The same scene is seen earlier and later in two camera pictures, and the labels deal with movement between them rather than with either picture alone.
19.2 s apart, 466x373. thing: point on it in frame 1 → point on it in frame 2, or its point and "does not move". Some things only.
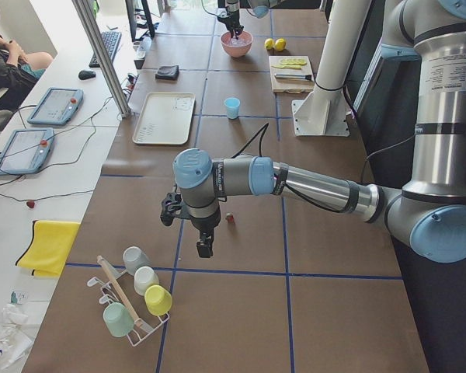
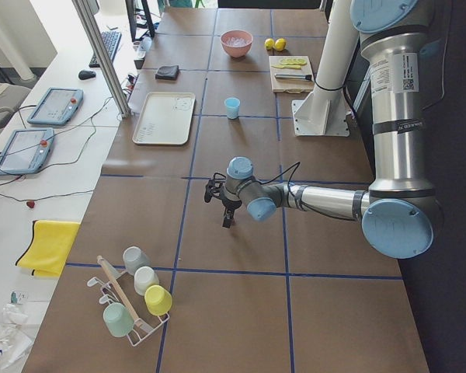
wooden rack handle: x=120 y=292 does not move
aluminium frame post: x=90 y=28 does not move
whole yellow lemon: x=280 y=44 does not move
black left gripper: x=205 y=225 → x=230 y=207
